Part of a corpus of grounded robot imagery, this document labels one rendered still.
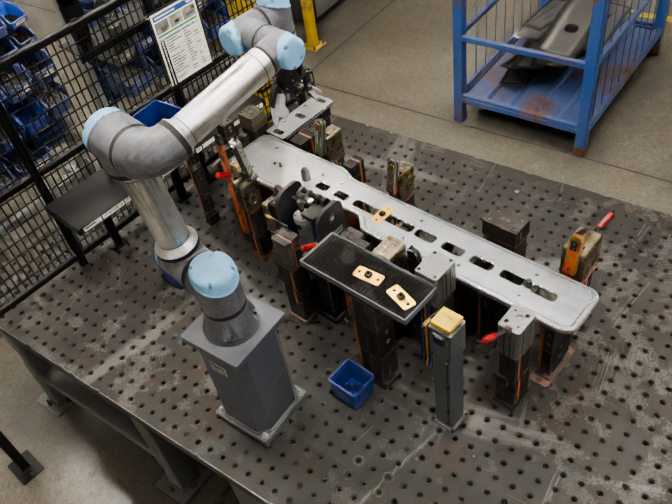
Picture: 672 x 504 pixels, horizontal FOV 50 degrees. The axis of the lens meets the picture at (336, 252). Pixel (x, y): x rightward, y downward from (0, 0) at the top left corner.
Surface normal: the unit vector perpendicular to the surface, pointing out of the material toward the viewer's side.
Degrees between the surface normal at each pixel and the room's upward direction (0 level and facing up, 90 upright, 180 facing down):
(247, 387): 90
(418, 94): 0
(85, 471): 0
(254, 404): 93
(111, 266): 0
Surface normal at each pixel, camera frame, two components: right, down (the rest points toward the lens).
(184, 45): 0.75, 0.40
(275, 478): -0.13, -0.70
